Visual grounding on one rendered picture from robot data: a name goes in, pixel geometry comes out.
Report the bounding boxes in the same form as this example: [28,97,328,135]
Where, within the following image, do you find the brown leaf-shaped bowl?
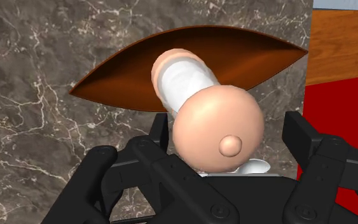
[69,25,309,113]

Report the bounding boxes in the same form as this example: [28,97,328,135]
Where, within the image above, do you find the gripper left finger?
[40,113,240,224]

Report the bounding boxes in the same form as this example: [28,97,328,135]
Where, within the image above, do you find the red robot stand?
[296,74,358,224]

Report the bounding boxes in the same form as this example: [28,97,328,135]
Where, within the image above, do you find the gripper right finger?
[282,110,358,224]

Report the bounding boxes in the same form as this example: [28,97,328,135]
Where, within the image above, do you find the pink and white bald figure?
[150,48,271,176]

